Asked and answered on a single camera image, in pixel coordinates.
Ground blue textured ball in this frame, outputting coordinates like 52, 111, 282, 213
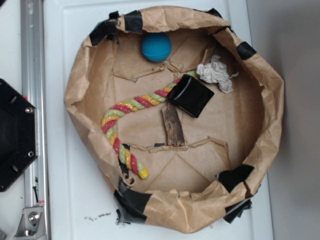
141, 32, 172, 63

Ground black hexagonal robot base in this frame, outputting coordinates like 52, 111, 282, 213
0, 79, 37, 192

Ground brown wood bark piece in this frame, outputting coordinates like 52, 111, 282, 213
161, 102, 185, 147

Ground brown paper bag bin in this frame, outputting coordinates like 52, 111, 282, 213
64, 6, 284, 233

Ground black glossy box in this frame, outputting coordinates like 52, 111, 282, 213
167, 74, 215, 118

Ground crumpled white paper tissue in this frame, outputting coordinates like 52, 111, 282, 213
196, 55, 239, 94

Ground multicolour twisted rope toy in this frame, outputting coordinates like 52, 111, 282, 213
101, 70, 200, 180

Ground aluminium extrusion rail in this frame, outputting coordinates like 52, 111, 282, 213
20, 0, 51, 240

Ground metal corner bracket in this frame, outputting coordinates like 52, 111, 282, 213
14, 206, 46, 240

